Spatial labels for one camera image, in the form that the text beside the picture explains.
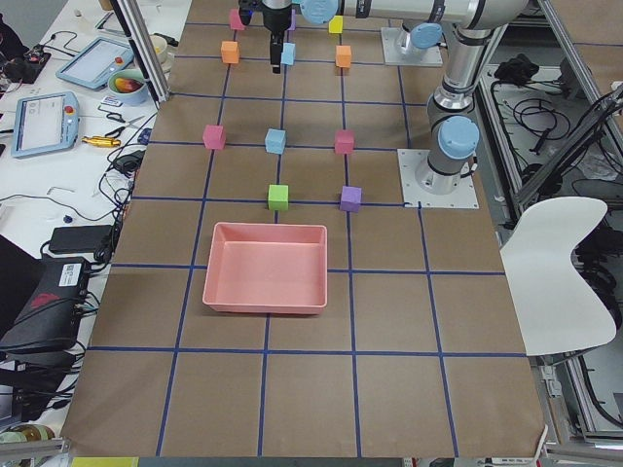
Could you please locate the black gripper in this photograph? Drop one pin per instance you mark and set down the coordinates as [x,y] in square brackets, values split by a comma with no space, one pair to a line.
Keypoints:
[274,20]

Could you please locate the light blue foam block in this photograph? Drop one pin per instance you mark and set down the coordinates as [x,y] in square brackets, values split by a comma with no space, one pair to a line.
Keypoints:
[288,54]

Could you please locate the purple foam block far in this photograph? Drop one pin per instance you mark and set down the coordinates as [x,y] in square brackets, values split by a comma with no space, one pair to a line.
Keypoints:
[292,26]

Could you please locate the purple foam block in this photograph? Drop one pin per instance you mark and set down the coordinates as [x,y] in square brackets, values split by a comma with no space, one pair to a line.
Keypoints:
[351,198]
[292,26]

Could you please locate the orange foam block left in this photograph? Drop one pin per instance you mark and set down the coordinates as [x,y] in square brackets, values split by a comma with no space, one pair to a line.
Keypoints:
[230,53]

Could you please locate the orange foam block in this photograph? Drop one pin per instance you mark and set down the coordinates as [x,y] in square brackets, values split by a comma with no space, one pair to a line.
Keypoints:
[230,53]
[343,56]

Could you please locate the magenta foam block far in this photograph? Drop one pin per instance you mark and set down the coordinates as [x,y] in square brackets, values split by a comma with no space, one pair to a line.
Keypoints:
[235,21]

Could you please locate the yellow foam block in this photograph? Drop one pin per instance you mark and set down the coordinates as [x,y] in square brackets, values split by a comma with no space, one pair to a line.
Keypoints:
[336,25]

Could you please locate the orange foam block right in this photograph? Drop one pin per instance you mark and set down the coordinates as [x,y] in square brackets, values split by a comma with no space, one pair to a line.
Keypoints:
[343,56]

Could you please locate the pink foam block left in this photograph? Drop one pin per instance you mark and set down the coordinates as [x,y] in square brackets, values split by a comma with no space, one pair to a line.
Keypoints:
[214,137]

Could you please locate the pink foam block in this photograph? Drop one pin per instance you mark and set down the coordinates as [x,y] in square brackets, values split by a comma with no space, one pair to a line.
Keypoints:
[214,137]
[344,141]

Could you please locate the pink foam block right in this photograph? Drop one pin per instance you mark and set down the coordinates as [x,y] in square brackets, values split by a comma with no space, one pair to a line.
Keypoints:
[344,141]

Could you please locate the beige bowl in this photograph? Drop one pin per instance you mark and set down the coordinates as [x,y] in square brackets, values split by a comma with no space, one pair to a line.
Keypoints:
[160,47]

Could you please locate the green foam block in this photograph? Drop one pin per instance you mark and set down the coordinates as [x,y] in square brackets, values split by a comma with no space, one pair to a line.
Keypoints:
[278,197]

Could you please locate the blue bowl with fruit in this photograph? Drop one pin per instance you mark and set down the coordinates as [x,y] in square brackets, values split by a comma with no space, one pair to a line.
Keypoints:
[128,86]

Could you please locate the purple foam block near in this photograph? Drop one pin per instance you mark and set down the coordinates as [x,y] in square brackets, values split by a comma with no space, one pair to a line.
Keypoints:
[351,198]

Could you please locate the scissors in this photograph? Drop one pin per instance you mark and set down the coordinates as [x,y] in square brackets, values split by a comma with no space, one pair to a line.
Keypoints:
[123,124]

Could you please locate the teach pendant far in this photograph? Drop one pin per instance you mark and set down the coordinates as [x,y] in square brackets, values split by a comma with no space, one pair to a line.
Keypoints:
[96,63]

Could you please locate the teach pendant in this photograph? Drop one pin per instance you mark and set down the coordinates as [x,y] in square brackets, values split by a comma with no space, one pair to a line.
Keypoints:
[45,124]
[96,63]

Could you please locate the gold yellow tool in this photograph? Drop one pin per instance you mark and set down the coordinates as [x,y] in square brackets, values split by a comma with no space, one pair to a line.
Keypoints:
[102,141]

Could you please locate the pink plastic tray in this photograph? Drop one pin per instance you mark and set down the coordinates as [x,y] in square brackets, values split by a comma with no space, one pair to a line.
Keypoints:
[267,268]

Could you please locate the teach pendant near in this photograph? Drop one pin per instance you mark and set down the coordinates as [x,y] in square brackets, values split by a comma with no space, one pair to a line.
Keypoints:
[45,124]

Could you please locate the black power adapter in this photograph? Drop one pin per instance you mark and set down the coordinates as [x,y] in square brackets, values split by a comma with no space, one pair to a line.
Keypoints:
[85,239]

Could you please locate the white chair seat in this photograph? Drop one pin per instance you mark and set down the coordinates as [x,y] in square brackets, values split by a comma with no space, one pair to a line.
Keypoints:
[556,308]

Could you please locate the aluminium frame post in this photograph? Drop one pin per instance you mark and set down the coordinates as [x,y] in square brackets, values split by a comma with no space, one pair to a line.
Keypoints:
[135,30]

